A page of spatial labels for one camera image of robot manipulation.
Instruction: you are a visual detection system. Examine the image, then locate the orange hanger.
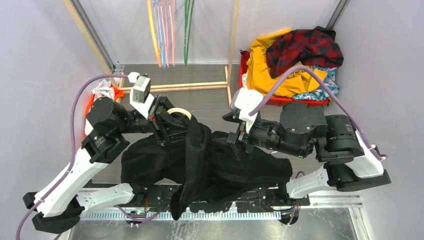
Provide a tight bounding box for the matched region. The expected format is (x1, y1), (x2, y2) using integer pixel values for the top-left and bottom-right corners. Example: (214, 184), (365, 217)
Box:
(146, 0), (162, 68)

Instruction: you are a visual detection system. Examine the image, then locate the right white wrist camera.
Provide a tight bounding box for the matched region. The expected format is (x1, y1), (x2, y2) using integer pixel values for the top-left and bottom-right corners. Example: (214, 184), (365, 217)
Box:
(229, 87), (264, 134)

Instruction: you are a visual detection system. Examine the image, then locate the aluminium frame post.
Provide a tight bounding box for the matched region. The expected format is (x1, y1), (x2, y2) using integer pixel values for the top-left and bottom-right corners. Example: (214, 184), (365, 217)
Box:
(63, 0), (115, 73)

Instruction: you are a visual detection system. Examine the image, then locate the wooden clothes rack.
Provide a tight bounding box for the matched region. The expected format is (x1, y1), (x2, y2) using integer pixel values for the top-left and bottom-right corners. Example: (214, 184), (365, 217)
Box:
(61, 0), (241, 109)

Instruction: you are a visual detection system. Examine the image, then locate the black pleated skirt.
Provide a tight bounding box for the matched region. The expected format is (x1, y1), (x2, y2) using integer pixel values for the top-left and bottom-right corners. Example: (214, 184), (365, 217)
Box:
(120, 118), (293, 220)

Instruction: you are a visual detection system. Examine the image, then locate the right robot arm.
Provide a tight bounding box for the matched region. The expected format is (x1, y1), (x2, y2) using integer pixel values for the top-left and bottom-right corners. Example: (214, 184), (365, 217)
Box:
(222, 102), (391, 206)

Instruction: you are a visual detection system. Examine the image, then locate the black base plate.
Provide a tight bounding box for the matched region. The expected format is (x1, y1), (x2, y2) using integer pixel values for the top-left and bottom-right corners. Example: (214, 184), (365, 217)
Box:
(119, 184), (295, 214)

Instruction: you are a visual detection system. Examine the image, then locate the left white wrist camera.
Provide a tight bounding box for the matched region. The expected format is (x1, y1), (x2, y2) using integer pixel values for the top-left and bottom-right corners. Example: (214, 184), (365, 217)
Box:
(128, 72), (154, 119)

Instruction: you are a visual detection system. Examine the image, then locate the cream wooden hanger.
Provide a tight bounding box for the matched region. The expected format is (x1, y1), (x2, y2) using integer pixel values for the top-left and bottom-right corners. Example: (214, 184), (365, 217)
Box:
(166, 107), (192, 123)

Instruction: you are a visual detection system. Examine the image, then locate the white and orange clothes pile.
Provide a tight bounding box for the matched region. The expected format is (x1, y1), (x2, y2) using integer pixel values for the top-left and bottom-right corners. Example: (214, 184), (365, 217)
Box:
(84, 79), (125, 116)

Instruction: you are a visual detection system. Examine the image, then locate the red plastic bin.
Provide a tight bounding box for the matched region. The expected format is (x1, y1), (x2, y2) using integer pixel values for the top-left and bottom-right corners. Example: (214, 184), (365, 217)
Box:
(238, 50), (331, 107)

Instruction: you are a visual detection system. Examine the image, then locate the blue patterned garment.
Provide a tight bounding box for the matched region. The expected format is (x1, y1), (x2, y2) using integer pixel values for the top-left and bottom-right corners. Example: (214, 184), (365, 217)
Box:
(292, 65), (340, 102)

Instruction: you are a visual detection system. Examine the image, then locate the pink hanger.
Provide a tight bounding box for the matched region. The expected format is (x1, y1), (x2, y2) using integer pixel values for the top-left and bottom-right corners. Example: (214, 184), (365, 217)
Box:
(161, 0), (177, 68)

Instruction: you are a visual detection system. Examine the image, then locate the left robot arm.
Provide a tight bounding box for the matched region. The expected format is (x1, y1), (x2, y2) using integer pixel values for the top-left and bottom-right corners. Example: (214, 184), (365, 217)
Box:
(23, 95), (192, 234)

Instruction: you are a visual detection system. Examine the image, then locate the blue hanger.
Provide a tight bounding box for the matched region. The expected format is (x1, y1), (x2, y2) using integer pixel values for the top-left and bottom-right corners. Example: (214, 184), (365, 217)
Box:
(152, 0), (167, 69)

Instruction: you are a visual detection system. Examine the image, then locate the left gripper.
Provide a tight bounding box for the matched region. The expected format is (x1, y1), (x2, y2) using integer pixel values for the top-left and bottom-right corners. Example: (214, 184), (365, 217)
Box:
(114, 94), (204, 146)

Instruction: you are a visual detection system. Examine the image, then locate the red plaid shirt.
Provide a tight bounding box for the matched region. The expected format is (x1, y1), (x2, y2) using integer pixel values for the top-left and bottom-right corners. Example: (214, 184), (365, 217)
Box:
(265, 26), (344, 78)

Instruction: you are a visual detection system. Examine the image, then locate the green hanger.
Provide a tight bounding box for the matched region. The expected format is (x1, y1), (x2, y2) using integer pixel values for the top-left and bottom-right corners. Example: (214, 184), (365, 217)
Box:
(183, 0), (196, 67)

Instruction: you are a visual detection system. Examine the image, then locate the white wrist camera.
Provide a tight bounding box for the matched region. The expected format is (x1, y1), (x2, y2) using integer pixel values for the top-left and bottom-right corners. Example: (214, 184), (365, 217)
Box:
(128, 72), (154, 119)
(229, 87), (264, 134)

